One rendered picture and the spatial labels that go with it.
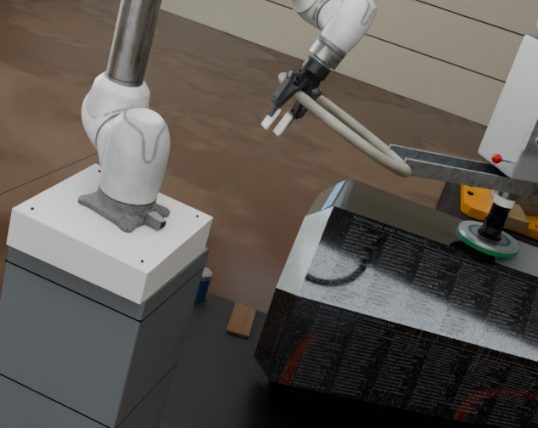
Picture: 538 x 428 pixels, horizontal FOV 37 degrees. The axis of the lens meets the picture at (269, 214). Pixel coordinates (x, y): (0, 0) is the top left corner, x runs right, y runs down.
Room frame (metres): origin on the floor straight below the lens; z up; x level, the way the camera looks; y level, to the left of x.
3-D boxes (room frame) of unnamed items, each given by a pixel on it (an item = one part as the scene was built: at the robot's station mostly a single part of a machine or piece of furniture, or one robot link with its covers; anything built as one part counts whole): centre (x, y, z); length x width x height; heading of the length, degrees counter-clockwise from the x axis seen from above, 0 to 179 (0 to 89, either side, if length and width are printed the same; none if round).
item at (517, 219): (3.19, -0.96, 0.81); 0.20 x 0.10 x 0.05; 1
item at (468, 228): (2.59, -0.74, 0.90); 0.21 x 0.21 x 0.01
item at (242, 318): (3.07, -0.02, 0.02); 0.25 x 0.10 x 0.01; 0
